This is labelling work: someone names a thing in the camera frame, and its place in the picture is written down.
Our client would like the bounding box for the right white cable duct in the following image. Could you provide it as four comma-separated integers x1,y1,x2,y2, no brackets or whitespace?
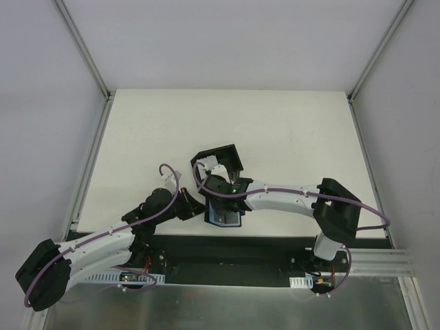
289,276,314,289

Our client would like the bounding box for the left white cable duct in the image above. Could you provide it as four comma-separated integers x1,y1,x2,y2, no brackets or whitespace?
82,270,165,286

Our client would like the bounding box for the black leather card holder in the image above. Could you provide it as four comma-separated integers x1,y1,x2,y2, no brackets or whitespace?
203,201,242,228

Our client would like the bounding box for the right electronics board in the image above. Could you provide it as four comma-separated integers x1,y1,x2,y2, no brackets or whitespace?
313,277,336,287

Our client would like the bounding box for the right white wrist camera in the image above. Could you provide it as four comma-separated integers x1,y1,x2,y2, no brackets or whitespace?
204,164,228,177

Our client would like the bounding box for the aluminium side rail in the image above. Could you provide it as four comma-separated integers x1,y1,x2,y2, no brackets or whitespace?
347,99,395,241
61,93,116,241

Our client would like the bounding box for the left aluminium frame post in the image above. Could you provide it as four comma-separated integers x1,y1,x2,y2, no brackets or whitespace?
52,0,111,100

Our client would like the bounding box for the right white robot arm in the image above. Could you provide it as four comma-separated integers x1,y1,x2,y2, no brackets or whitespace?
198,175,360,272

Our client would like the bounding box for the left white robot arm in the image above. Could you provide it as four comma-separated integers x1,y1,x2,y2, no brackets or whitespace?
15,188,206,311

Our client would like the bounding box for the white credit card stack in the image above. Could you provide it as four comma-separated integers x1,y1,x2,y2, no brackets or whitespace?
197,155,218,169

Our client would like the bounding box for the front aluminium extrusion rail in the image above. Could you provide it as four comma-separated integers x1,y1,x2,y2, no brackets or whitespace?
350,249,415,277

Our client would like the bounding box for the right aluminium frame post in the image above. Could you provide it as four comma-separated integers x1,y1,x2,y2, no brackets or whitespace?
347,0,416,104

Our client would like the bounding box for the electronics board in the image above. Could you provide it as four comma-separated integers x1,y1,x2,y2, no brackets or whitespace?
313,277,336,287
120,272,149,283

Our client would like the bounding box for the black card tray box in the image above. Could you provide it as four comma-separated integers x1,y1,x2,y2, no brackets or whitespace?
190,144,243,186

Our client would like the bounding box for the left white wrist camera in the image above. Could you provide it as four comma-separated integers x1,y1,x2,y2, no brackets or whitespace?
161,171,182,190

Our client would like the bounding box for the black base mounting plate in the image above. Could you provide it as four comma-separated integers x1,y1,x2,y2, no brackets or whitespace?
67,232,395,286

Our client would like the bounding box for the left electronics board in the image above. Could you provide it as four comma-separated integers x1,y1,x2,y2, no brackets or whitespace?
120,272,149,283

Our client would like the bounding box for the right aluminium side rail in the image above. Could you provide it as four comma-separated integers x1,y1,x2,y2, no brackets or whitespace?
347,99,395,241

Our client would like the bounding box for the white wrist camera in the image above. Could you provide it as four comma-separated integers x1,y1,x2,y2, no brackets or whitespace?
204,164,228,177
161,171,182,190

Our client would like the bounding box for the white cable duct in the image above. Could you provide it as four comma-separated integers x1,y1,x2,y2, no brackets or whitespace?
82,270,165,286
289,276,314,289

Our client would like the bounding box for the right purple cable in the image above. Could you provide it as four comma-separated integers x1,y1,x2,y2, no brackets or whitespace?
192,161,391,232

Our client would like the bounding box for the left aluminium side rail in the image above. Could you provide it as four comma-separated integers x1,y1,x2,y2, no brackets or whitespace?
61,93,116,241

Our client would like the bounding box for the aluminium frame post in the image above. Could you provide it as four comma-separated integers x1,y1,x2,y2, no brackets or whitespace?
52,0,111,100
347,0,416,104

